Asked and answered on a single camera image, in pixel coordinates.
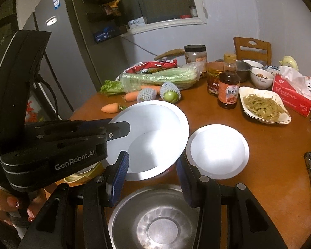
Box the wooden chair with cutout back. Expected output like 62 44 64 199
233 37 272 67

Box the blue patterned bowl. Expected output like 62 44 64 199
264 65 281 76

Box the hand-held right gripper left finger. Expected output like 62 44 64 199
17 150 130 249

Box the blue box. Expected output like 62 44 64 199
93 25 126 43

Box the black side rack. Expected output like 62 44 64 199
87 0 123 27

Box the plate of pickled vegetables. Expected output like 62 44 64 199
239 86 292 124

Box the green fruit in foam net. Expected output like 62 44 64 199
137 88 159 103
161 82 181 102

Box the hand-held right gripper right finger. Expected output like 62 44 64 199
176 156 288 249

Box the dark sauce bottle yellow cap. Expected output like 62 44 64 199
218 52 241 109

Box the celery in plastic bag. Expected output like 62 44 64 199
101 66 202 96

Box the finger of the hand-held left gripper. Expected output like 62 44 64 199
26 119 131 146

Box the stainless steel bowl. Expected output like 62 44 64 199
107 184 205 249

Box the thin wall wire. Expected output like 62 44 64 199
120 35 160 55

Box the small red paper bowl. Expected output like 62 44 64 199
186 124 250 180

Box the clear jar with black lid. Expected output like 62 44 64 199
184 45 207 79

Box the black cable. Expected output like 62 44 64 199
36 74 59 121

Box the red silver snack packet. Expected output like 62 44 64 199
116 62 149 81

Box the white bowl with food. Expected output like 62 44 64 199
250 67 274 89

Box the white box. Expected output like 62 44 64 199
127 18 148 29

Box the white window sill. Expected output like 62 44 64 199
120 18 207 36

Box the yellow plate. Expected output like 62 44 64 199
63 165 106 187

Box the grey refrigerator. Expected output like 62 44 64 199
18 0 128 120

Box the large red paper bowl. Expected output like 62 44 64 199
107 101 190 181

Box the red tissue box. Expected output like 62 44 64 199
272 66 311 117

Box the chili sauce jar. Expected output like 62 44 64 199
207 62 227 95

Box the empty white bowl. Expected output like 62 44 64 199
242 60 264 69

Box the large carrot with greens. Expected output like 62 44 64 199
101 103 128 114

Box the wooden chair with curved back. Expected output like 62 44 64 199
154 49 186 62

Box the person's left hand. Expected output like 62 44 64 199
0 186 46 227

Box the steel pot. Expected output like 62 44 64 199
215 58 252 82

